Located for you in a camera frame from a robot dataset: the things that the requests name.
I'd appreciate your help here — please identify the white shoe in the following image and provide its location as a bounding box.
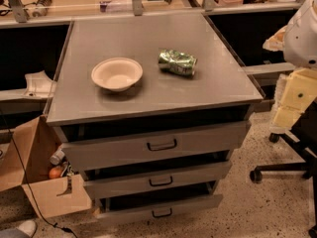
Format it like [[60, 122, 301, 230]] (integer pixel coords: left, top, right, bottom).
[[17, 220, 37, 238]]

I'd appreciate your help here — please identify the orange fruit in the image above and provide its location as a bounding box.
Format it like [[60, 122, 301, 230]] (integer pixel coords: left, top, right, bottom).
[[49, 166, 62, 179]]

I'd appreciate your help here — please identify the beige paper bowl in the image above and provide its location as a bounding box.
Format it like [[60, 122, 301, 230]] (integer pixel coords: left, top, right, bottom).
[[91, 58, 143, 92]]

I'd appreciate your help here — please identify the grey top drawer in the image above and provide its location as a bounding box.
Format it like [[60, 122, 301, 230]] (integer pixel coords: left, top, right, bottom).
[[61, 104, 251, 171]]

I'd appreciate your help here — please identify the handheld tool on desk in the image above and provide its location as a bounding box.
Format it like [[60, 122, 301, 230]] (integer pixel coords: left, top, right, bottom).
[[32, 0, 53, 17]]

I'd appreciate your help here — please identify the brown cardboard box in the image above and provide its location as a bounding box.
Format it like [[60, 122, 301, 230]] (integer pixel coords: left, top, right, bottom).
[[0, 116, 92, 218]]

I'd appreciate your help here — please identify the black office chair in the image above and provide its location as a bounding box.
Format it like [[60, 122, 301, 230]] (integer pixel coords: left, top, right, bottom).
[[249, 97, 317, 238]]

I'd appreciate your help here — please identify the white plastic bottle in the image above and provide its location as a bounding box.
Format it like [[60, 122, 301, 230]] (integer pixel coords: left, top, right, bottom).
[[50, 149, 65, 166]]

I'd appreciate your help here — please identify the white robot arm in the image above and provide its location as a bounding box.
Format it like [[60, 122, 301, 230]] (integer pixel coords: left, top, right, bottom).
[[263, 0, 317, 134]]

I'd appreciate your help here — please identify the crushed green can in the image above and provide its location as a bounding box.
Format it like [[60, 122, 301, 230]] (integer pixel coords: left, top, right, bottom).
[[158, 49, 197, 76]]

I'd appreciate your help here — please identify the white curved plastic part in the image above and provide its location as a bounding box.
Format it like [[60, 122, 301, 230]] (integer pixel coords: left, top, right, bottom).
[[23, 70, 56, 99]]

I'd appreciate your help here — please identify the black floor cable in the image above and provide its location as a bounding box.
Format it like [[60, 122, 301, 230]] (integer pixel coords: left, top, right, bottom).
[[0, 106, 79, 238]]

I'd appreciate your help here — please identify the grey bottom drawer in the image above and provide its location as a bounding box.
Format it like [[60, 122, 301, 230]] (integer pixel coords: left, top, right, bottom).
[[96, 181, 223, 225]]

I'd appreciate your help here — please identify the grey drawer cabinet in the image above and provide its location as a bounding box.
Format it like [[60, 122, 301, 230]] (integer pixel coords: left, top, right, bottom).
[[43, 11, 265, 226]]

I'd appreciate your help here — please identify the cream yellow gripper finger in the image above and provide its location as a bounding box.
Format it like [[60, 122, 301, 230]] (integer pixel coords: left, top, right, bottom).
[[271, 68, 317, 129]]

